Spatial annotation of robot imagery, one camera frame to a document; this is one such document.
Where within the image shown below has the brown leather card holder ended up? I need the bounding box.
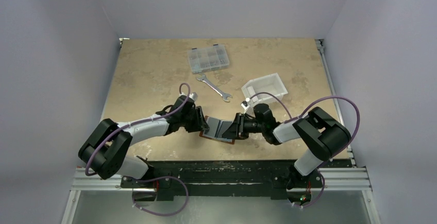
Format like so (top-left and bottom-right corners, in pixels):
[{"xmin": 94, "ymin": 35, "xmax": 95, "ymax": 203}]
[{"xmin": 199, "ymin": 116, "xmax": 245, "ymax": 144}]

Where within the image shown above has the silver open-end wrench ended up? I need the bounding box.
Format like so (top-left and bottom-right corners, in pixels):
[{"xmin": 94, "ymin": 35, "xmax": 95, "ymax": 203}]
[{"xmin": 195, "ymin": 74, "xmax": 233, "ymax": 102}]

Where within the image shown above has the white card in bin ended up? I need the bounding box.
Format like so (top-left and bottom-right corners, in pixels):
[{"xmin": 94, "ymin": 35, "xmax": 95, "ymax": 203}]
[{"xmin": 242, "ymin": 86, "xmax": 256, "ymax": 98}]

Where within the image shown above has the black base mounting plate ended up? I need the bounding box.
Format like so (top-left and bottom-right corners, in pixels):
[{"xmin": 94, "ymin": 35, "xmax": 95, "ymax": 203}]
[{"xmin": 121, "ymin": 160, "xmax": 324, "ymax": 201}]

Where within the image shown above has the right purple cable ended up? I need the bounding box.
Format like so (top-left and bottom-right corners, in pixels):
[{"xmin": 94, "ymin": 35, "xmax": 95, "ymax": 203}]
[{"xmin": 244, "ymin": 92, "xmax": 361, "ymax": 210}]

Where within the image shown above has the clear plastic screw organizer box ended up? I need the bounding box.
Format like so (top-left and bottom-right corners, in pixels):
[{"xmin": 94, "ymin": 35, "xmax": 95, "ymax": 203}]
[{"xmin": 187, "ymin": 44, "xmax": 230, "ymax": 74}]

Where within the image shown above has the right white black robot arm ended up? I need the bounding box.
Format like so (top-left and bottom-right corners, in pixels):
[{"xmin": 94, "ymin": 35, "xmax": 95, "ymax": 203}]
[{"xmin": 219, "ymin": 104, "xmax": 351, "ymax": 186}]

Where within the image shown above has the white plastic bin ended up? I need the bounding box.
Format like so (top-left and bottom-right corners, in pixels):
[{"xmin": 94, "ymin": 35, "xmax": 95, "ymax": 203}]
[{"xmin": 241, "ymin": 73, "xmax": 288, "ymax": 107}]

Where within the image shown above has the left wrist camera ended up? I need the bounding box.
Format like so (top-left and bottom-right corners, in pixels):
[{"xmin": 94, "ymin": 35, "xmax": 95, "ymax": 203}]
[{"xmin": 189, "ymin": 92, "xmax": 198, "ymax": 102}]

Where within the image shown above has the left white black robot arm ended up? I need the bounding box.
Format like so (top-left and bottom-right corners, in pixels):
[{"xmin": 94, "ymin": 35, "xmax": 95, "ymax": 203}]
[{"xmin": 78, "ymin": 92, "xmax": 209, "ymax": 187}]

